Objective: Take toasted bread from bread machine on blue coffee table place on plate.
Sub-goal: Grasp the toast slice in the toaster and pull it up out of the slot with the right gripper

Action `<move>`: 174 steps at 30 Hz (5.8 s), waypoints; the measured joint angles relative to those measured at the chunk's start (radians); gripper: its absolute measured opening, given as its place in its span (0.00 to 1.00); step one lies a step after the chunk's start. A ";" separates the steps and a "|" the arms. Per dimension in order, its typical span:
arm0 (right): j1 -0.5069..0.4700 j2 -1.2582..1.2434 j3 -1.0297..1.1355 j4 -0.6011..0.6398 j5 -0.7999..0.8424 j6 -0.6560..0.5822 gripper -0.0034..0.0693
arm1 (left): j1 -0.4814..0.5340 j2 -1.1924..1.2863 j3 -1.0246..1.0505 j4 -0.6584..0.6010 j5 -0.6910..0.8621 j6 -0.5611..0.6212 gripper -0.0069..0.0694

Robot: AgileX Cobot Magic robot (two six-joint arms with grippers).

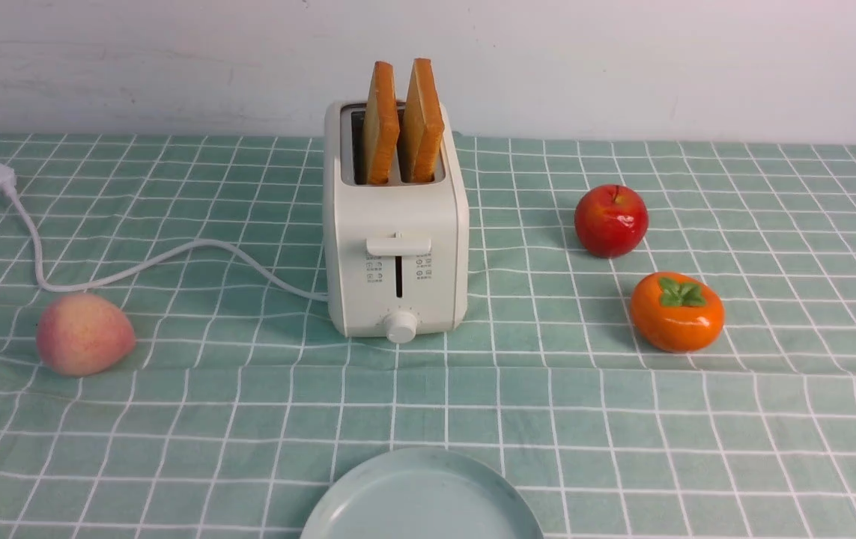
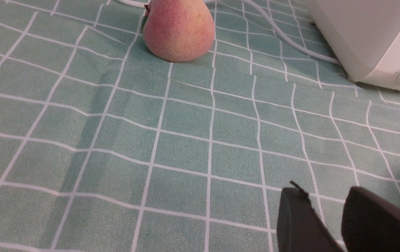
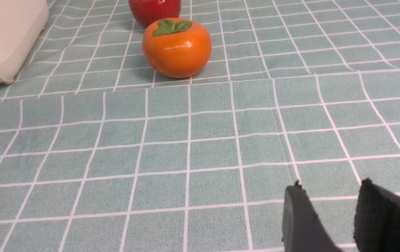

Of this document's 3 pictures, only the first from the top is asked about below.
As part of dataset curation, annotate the toast slice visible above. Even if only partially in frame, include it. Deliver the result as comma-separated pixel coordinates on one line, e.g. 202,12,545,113
401,58,445,183
362,61,400,185

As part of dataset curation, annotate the pink peach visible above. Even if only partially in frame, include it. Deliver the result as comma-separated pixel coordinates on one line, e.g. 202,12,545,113
35,293,136,377

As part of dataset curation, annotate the red apple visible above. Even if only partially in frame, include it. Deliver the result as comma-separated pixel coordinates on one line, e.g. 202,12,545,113
574,184,649,258

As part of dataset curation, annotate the pale green plate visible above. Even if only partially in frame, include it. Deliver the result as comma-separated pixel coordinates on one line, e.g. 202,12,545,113
300,448,544,538

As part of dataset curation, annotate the white two-slot toaster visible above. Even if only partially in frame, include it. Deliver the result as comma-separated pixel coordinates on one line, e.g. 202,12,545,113
323,99,470,344

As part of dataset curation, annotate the green checked tablecloth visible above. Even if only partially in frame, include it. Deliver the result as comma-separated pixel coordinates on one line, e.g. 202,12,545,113
0,134,856,538

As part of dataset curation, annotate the orange persimmon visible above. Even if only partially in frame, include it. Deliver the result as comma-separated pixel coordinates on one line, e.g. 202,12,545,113
629,272,726,353

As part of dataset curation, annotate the white toaster power cable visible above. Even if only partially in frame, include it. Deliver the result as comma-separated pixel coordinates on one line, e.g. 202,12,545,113
0,162,330,303

